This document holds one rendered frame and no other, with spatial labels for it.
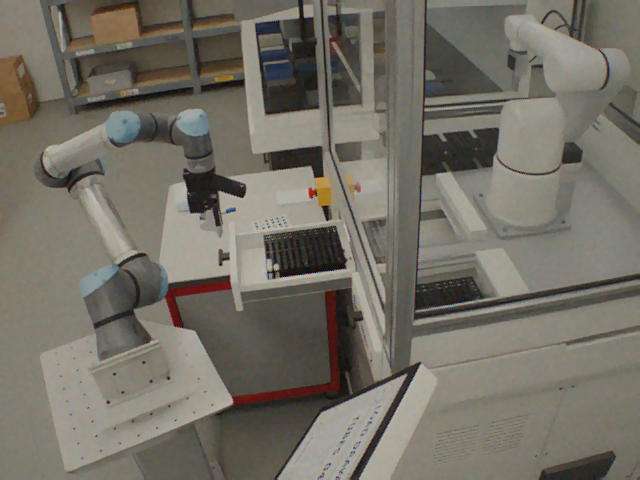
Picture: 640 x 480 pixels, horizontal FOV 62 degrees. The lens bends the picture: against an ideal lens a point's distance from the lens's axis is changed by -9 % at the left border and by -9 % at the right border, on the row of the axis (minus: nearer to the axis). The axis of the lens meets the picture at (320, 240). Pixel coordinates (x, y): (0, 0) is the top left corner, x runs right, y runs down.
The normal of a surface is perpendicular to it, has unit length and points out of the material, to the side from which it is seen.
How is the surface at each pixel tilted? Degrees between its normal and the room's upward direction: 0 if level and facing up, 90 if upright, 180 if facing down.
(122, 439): 0
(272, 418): 0
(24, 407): 0
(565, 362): 90
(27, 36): 90
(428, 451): 90
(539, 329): 90
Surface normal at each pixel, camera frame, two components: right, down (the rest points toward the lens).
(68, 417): -0.06, -0.80
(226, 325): 0.14, 0.58
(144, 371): 0.48, 0.50
